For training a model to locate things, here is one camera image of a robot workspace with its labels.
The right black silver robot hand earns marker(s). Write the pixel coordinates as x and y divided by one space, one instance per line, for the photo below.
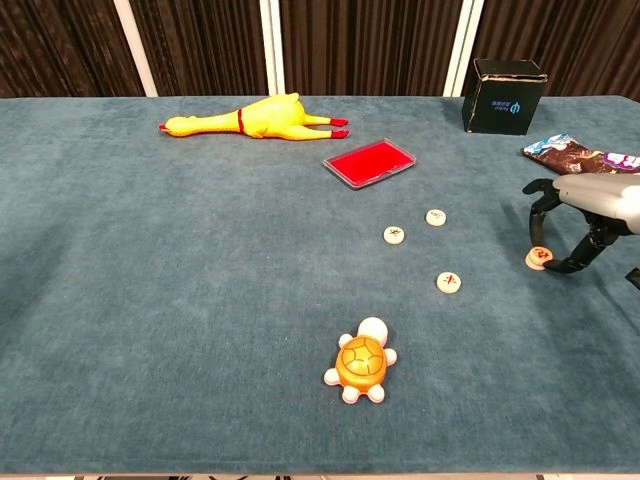
610 197

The round wooden chess piece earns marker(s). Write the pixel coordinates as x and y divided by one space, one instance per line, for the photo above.
394 235
436 217
540 254
448 282
533 265

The brown blue snack bag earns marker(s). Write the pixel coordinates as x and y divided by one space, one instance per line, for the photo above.
575 157

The black cardboard box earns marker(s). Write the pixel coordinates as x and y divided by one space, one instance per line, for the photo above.
500 107

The red ink pad case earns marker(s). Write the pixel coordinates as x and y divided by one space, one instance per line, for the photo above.
367 164

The orange turtle toy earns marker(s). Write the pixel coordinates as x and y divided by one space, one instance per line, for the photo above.
361 362

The yellow rubber chicken toy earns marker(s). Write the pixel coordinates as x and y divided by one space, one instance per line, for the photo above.
270 120

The blue felt table cover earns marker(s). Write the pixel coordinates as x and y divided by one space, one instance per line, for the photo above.
200 300

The white partition post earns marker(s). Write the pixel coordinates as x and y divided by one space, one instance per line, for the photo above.
136 50
272 50
464 50

